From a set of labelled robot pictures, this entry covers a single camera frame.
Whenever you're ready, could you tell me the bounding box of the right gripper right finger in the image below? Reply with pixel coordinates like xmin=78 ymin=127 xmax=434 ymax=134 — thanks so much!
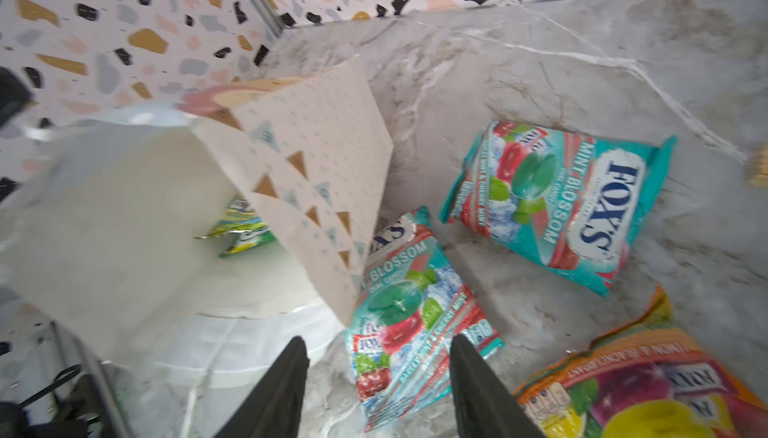
xmin=450 ymin=334 xmax=544 ymax=438

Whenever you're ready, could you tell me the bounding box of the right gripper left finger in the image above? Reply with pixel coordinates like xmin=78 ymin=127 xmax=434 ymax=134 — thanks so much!
xmin=215 ymin=336 xmax=310 ymax=438

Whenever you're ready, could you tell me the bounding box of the teal Fox's candy packet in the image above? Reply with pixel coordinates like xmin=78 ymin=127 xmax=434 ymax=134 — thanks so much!
xmin=439 ymin=121 xmax=677 ymax=296
xmin=345 ymin=207 xmax=504 ymax=432

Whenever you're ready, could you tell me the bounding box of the orange snack packet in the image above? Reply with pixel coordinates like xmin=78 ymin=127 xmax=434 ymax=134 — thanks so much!
xmin=515 ymin=288 xmax=767 ymax=437

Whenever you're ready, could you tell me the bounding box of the white paper bag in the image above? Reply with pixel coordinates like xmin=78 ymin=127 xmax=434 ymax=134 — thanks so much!
xmin=1 ymin=61 xmax=393 ymax=437

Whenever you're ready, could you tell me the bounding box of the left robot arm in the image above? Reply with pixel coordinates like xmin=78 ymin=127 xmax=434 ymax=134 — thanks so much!
xmin=1 ymin=365 xmax=118 ymax=438

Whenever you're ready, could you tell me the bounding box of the green snack packet in bag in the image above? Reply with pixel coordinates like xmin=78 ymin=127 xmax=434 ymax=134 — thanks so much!
xmin=196 ymin=195 xmax=277 ymax=258

